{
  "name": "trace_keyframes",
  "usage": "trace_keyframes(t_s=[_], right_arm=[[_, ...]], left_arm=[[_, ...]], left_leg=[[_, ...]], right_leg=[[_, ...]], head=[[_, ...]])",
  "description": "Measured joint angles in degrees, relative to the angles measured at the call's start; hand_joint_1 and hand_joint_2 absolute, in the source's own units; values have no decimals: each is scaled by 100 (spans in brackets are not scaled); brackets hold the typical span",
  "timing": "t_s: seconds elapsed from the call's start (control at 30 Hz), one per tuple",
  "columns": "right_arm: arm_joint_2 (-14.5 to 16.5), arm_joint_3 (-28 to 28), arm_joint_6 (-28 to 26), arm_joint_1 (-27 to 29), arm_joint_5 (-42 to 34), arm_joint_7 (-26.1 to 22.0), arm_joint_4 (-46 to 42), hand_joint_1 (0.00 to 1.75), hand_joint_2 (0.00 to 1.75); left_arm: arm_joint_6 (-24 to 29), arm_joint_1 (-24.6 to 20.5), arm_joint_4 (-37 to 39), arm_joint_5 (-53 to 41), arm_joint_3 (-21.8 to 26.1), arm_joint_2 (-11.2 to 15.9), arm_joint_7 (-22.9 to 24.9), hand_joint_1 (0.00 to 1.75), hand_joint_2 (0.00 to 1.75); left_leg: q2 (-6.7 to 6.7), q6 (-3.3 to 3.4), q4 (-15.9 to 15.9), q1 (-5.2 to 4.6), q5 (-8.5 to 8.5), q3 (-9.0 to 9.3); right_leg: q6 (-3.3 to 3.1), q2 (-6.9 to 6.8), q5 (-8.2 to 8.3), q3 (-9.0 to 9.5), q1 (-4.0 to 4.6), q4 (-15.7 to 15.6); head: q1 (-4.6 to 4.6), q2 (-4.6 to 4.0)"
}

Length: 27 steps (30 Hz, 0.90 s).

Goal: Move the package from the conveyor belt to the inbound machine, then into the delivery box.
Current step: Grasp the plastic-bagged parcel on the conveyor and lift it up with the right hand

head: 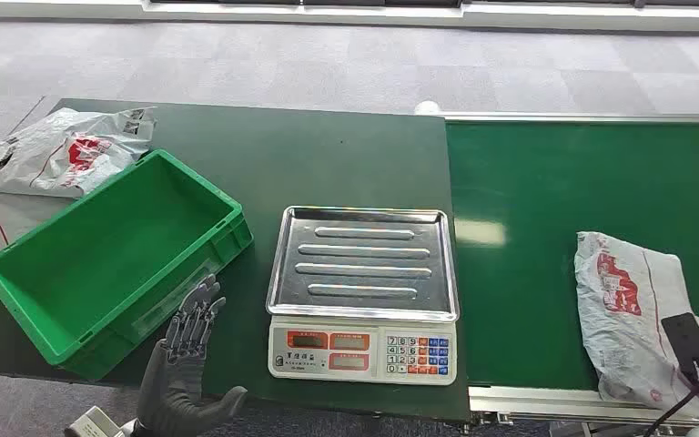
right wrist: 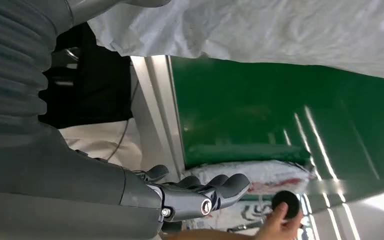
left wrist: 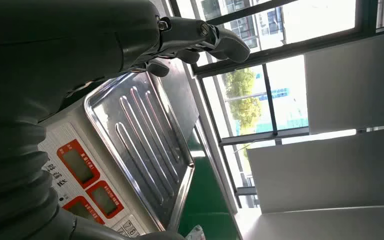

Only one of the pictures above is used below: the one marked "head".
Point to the grey courier package red print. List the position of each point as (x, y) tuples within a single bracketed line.
[(621, 313)]

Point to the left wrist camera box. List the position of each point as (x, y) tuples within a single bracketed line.
[(91, 424)]

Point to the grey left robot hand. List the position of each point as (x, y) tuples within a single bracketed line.
[(174, 386)]

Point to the white electronic scale steel tray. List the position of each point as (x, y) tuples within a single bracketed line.
[(361, 271)]

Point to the white conveyor roller end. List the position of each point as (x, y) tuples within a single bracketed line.
[(428, 108)]

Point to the green conveyor belt aluminium frame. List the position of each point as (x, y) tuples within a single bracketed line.
[(566, 181)]

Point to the crumpled white courier bag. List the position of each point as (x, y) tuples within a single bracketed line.
[(48, 154)]

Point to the green plastic crate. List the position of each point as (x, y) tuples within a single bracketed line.
[(108, 253)]

